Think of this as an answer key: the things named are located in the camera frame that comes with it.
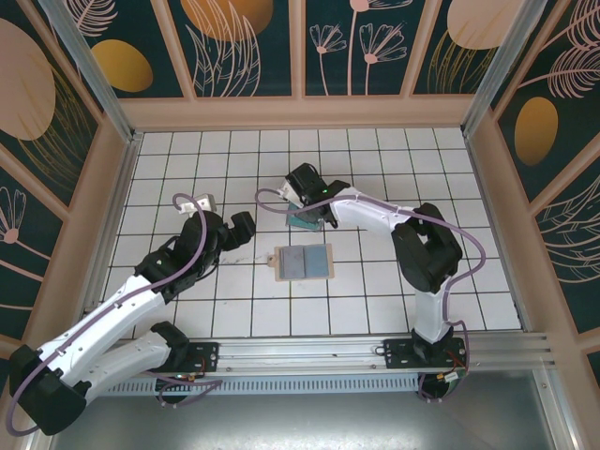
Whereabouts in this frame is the grey slotted cable duct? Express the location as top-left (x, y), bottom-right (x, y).
top-left (63, 372), bottom-right (421, 398)

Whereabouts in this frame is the aluminium mounting rail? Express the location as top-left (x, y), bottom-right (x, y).
top-left (44, 332), bottom-right (559, 376)

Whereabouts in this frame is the aluminium frame post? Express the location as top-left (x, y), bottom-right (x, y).
top-left (461, 0), bottom-right (538, 137)
top-left (37, 0), bottom-right (143, 144)

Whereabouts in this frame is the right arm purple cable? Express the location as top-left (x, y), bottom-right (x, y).
top-left (255, 187), bottom-right (487, 404)

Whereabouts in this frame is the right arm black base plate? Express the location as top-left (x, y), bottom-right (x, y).
top-left (382, 337), bottom-right (470, 371)

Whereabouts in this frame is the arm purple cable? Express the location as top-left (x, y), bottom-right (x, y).
top-left (255, 187), bottom-right (487, 404)
top-left (7, 191), bottom-right (229, 435)

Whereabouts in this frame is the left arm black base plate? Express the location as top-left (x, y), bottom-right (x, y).
top-left (134, 340), bottom-right (220, 375)

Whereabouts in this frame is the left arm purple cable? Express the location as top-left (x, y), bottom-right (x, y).
top-left (7, 191), bottom-right (229, 435)

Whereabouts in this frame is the beige leather card holder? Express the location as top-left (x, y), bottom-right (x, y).
top-left (267, 243), bottom-right (336, 282)

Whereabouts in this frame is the steel sheet panel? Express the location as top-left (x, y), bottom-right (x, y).
top-left (27, 393), bottom-right (578, 450)

